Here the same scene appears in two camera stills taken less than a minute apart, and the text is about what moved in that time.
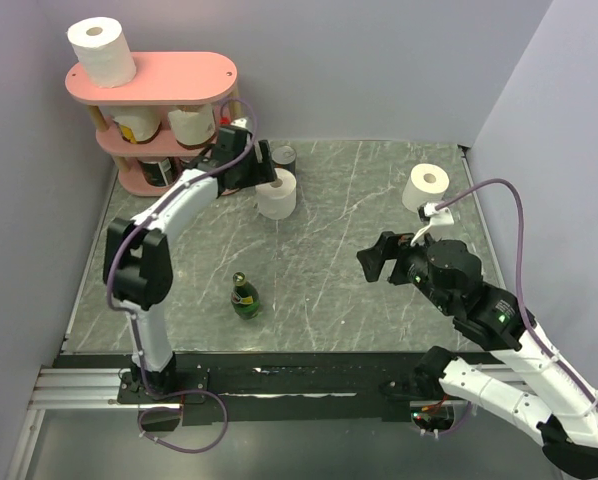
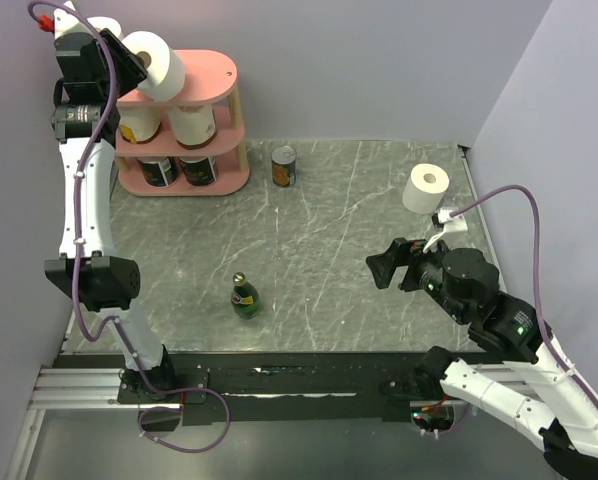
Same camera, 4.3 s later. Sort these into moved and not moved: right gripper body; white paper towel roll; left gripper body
Moved: left gripper body; white paper towel roll
Not moved: right gripper body
